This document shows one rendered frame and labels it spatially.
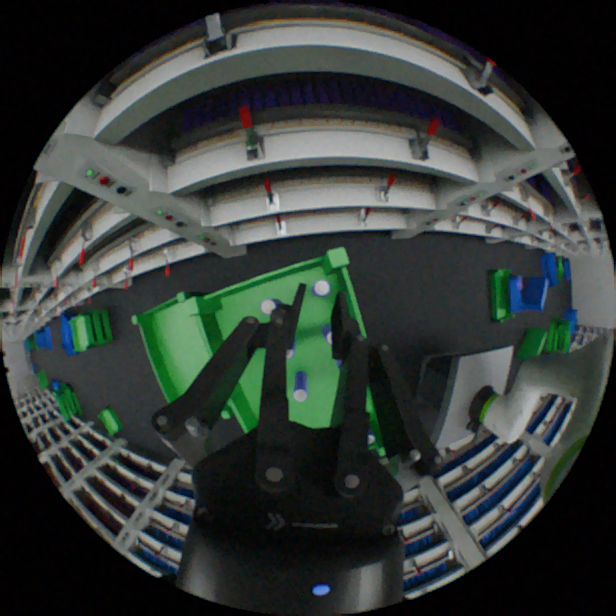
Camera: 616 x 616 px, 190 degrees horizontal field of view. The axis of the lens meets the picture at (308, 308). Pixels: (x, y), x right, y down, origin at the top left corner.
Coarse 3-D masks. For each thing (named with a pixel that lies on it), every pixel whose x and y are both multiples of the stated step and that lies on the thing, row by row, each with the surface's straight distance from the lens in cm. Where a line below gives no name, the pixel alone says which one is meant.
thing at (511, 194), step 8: (504, 192) 62; (512, 192) 67; (552, 192) 116; (512, 200) 70; (520, 200) 72; (528, 200) 80; (536, 200) 89; (552, 200) 116; (528, 208) 80; (536, 208) 88; (536, 216) 98; (552, 216) 115; (552, 224) 113; (560, 224) 113
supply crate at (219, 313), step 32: (256, 288) 29; (288, 288) 29; (352, 288) 24; (224, 320) 31; (320, 320) 29; (256, 352) 31; (320, 352) 30; (256, 384) 33; (288, 384) 32; (320, 384) 32; (256, 416) 36; (320, 416) 35
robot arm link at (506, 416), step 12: (492, 396) 81; (504, 396) 81; (516, 396) 74; (528, 396) 74; (492, 408) 78; (504, 408) 76; (516, 408) 73; (528, 408) 75; (480, 420) 83; (492, 420) 77; (504, 420) 74; (516, 420) 73; (504, 432) 75; (516, 432) 75
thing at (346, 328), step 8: (336, 296) 20; (344, 296) 19; (336, 304) 19; (344, 304) 18; (336, 312) 18; (344, 312) 16; (336, 320) 17; (344, 320) 15; (336, 328) 17; (344, 328) 14; (336, 336) 16; (344, 336) 15; (336, 344) 15; (344, 344) 15; (336, 352) 15
